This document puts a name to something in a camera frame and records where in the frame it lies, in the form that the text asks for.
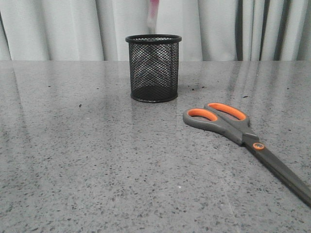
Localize black mesh pen holder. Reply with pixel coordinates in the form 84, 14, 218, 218
125, 34, 182, 103

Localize grey curtain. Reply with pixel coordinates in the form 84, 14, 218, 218
0, 0, 311, 61

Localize pink highlighter pen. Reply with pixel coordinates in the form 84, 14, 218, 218
147, 0, 159, 34

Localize grey orange scissors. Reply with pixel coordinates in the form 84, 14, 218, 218
183, 102, 311, 206

